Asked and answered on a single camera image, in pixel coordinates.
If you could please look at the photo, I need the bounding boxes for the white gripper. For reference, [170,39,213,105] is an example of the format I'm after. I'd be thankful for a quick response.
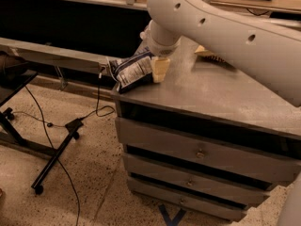
[144,20,181,83]

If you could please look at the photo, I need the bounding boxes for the blue chip bag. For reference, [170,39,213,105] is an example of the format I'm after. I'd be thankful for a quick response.
[108,47,153,94]

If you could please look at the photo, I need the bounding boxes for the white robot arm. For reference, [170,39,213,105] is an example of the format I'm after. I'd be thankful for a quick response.
[147,0,301,140]

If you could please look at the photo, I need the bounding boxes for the brown yellow chip bag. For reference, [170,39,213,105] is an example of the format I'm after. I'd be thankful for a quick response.
[195,45,224,62]

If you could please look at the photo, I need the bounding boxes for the top grey drawer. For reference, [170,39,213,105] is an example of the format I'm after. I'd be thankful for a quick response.
[116,118,300,183]

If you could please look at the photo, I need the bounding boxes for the grey drawer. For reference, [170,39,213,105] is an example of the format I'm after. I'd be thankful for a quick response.
[116,118,300,183]
[127,177,246,221]
[122,153,270,207]

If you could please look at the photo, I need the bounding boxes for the grey drawer cabinet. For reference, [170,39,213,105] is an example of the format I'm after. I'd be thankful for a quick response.
[112,40,301,212]

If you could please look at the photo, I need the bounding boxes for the middle grey drawer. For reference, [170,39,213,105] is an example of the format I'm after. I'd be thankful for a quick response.
[122,153,270,207]

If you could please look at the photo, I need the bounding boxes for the bottom grey drawer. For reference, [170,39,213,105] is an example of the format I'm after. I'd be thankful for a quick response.
[127,177,246,221]

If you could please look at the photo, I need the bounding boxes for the black rolling stand base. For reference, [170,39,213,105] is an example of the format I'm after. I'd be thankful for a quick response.
[0,69,85,196]

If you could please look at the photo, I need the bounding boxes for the grey metal rail beam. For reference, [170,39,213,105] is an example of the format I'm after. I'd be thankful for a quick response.
[0,38,110,76]

